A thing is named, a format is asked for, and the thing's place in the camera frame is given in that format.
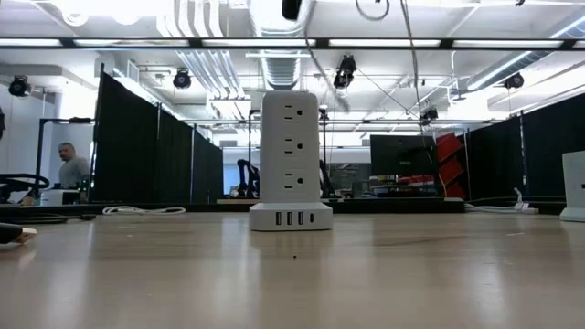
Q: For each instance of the white tower power strip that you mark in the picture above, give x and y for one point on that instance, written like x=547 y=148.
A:
x=290 y=160

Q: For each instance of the background black robot arm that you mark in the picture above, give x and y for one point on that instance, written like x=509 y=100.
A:
x=249 y=180
x=326 y=183

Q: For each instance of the black ceiling spotlight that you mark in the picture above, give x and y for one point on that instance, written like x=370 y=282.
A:
x=19 y=87
x=429 y=114
x=345 y=73
x=182 y=80
x=514 y=81

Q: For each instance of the white ceiling pipes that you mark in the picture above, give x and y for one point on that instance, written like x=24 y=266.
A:
x=205 y=68

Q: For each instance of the black computer monitor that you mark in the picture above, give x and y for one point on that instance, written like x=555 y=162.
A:
x=402 y=155

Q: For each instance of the cluttered background desk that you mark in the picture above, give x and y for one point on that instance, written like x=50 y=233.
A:
x=402 y=187

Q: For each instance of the red storage bin shelf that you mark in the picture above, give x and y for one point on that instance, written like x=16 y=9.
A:
x=450 y=171

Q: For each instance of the person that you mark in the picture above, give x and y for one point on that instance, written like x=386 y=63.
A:
x=73 y=171

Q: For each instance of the white box device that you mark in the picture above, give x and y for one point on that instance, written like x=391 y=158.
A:
x=57 y=197

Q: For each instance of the pale green cube power strip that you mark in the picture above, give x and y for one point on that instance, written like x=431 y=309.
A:
x=573 y=183

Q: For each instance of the black flat object tan tip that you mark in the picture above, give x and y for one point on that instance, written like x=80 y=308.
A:
x=9 y=232

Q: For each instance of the black rack frame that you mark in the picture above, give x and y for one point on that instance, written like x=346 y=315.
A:
x=68 y=120

